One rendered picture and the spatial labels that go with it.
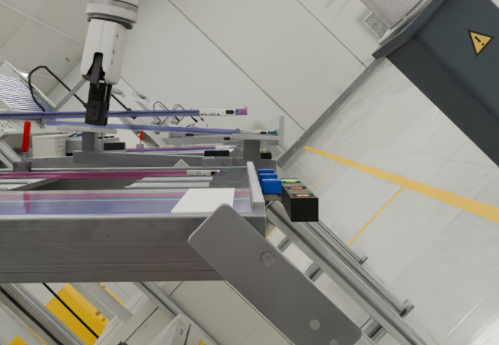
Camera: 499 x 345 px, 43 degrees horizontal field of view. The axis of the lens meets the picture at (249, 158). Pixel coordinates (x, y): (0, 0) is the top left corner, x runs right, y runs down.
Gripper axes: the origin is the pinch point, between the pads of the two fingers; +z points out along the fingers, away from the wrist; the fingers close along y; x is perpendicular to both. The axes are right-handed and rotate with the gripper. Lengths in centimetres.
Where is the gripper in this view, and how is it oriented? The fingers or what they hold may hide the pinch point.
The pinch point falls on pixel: (97, 113)
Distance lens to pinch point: 110.5
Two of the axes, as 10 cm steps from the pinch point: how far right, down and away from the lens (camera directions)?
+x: 9.9, 1.5, 0.2
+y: 0.1, 0.5, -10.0
